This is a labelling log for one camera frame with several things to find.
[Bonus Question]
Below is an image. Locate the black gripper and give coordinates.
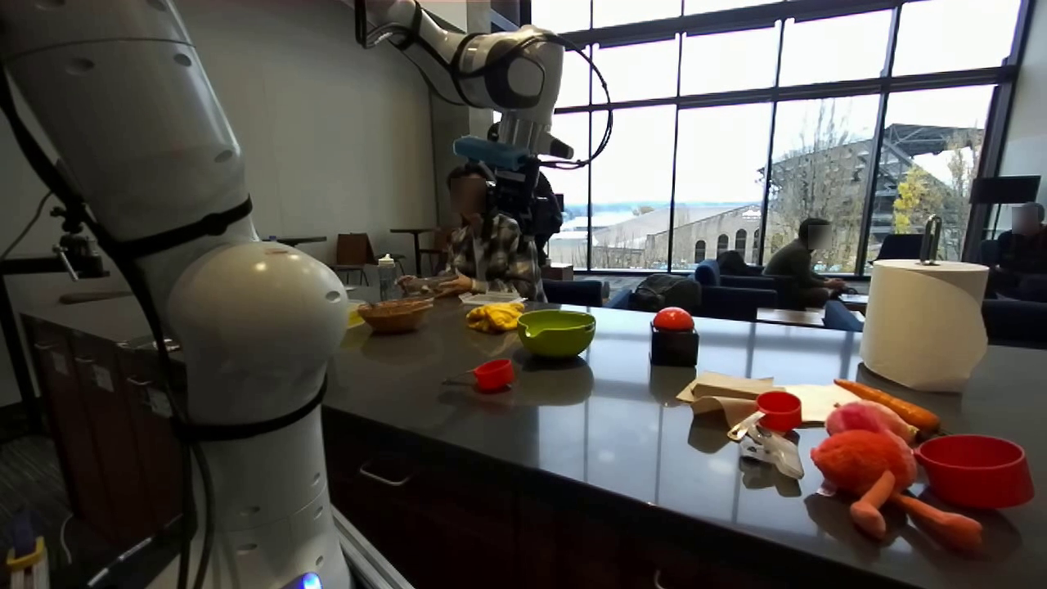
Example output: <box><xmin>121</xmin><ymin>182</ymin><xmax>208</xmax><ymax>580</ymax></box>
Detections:
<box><xmin>481</xmin><ymin>157</ymin><xmax>567</xmax><ymax>247</ymax></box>

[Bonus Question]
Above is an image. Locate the red toy pot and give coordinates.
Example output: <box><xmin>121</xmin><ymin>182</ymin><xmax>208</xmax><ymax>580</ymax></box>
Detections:
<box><xmin>444</xmin><ymin>356</ymin><xmax>520</xmax><ymax>396</ymax></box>

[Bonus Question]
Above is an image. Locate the green bowl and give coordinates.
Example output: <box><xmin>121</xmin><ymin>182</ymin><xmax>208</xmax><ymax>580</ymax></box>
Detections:
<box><xmin>518</xmin><ymin>307</ymin><xmax>599</xmax><ymax>363</ymax></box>

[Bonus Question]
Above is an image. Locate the toy carrot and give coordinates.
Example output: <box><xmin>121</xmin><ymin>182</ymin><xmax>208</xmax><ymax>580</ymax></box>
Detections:
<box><xmin>832</xmin><ymin>376</ymin><xmax>946</xmax><ymax>434</ymax></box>

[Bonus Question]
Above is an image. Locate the orange plush toy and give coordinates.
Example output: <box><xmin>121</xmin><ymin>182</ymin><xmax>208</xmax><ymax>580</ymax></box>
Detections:
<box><xmin>807</xmin><ymin>398</ymin><xmax>988</xmax><ymax>555</ymax></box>

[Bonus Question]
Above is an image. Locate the red plastic bowl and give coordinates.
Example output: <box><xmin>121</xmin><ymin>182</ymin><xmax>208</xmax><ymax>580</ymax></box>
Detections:
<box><xmin>913</xmin><ymin>433</ymin><xmax>1038</xmax><ymax>518</ymax></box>

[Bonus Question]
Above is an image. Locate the person in plaid shirt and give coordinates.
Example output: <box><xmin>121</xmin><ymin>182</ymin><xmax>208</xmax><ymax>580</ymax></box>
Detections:
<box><xmin>439</xmin><ymin>160</ymin><xmax>551</xmax><ymax>305</ymax></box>

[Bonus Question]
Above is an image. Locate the yellow crumpled cloth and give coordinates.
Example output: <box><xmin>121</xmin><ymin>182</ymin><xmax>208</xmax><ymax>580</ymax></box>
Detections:
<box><xmin>465</xmin><ymin>300</ymin><xmax>528</xmax><ymax>337</ymax></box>

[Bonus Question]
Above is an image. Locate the small dark table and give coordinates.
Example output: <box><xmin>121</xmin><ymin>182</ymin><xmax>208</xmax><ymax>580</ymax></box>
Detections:
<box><xmin>391</xmin><ymin>221</ymin><xmax>436</xmax><ymax>276</ymax></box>

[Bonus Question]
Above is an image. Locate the orange dome button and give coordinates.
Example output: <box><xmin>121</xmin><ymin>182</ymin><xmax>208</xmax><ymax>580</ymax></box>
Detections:
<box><xmin>652</xmin><ymin>305</ymin><xmax>696</xmax><ymax>337</ymax></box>

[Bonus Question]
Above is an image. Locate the brown oval wicker basket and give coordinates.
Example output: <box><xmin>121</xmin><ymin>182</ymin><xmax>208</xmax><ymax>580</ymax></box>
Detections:
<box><xmin>357</xmin><ymin>296</ymin><xmax>436</xmax><ymax>337</ymax></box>

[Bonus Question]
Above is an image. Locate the black square block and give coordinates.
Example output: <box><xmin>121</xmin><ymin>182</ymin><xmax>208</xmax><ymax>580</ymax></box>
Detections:
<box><xmin>648</xmin><ymin>326</ymin><xmax>701</xmax><ymax>368</ymax></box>

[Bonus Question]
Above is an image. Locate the brown wooden chair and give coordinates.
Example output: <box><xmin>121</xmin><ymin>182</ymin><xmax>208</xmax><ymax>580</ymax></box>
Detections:
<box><xmin>332</xmin><ymin>230</ymin><xmax>380</xmax><ymax>271</ymax></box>

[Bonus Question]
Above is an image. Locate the blue armchair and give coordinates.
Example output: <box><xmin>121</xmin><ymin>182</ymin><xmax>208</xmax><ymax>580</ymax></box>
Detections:
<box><xmin>694</xmin><ymin>256</ymin><xmax>780</xmax><ymax>314</ymax></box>

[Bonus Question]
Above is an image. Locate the wooden cutting board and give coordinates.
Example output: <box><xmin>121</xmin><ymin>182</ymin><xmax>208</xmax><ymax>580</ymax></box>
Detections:
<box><xmin>674</xmin><ymin>374</ymin><xmax>780</xmax><ymax>426</ymax></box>

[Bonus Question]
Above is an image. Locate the seated person dark jacket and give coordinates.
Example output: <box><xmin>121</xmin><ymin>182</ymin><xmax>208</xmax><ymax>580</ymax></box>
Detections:
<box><xmin>762</xmin><ymin>211</ymin><xmax>849</xmax><ymax>309</ymax></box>

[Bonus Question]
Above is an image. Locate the dark counter cabinet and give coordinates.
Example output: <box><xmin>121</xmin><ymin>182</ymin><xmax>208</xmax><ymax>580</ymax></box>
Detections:
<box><xmin>21</xmin><ymin>309</ymin><xmax>1047</xmax><ymax>589</ymax></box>

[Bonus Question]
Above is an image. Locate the small red cup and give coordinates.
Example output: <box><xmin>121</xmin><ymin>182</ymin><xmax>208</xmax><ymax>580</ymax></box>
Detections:
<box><xmin>753</xmin><ymin>386</ymin><xmax>807</xmax><ymax>439</ymax></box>

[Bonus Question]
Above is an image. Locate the white plastic clip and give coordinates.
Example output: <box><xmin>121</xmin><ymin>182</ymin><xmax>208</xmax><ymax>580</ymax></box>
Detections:
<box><xmin>725</xmin><ymin>408</ymin><xmax>807</xmax><ymax>485</ymax></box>

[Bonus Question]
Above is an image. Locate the pale wooden board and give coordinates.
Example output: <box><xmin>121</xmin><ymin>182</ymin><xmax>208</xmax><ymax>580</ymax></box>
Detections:
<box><xmin>783</xmin><ymin>380</ymin><xmax>877</xmax><ymax>429</ymax></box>

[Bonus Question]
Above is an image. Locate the white paper towel roll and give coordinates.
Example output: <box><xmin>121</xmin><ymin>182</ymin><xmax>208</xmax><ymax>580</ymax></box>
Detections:
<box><xmin>858</xmin><ymin>256</ymin><xmax>990</xmax><ymax>396</ymax></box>

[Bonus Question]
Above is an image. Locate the black monitor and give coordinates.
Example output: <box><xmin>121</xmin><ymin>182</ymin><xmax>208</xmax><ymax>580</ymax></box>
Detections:
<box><xmin>972</xmin><ymin>173</ymin><xmax>1044</xmax><ymax>205</ymax></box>

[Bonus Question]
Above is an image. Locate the seated person black top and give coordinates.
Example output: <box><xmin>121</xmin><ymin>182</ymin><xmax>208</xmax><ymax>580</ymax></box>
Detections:
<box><xmin>988</xmin><ymin>200</ymin><xmax>1047</xmax><ymax>300</ymax></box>

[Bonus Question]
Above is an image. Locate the yellow clamp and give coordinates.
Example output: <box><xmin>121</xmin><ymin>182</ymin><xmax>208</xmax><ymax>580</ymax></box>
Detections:
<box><xmin>0</xmin><ymin>530</ymin><xmax>56</xmax><ymax>582</ymax></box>

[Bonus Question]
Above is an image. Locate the black window frame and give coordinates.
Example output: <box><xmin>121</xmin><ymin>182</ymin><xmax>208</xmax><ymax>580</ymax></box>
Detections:
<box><xmin>567</xmin><ymin>0</ymin><xmax>1047</xmax><ymax>276</ymax></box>

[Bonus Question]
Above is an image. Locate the metal drawer handle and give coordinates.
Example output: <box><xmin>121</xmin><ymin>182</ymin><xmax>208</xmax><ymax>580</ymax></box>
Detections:
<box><xmin>357</xmin><ymin>463</ymin><xmax>415</xmax><ymax>490</ymax></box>

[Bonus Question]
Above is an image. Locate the metal towel holder handle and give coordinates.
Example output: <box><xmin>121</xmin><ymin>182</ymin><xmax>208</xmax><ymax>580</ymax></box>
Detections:
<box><xmin>918</xmin><ymin>211</ymin><xmax>946</xmax><ymax>268</ymax></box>

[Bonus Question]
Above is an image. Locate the black tripod camera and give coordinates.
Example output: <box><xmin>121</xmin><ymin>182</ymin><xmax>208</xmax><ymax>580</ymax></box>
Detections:
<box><xmin>42</xmin><ymin>201</ymin><xmax>112</xmax><ymax>289</ymax></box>

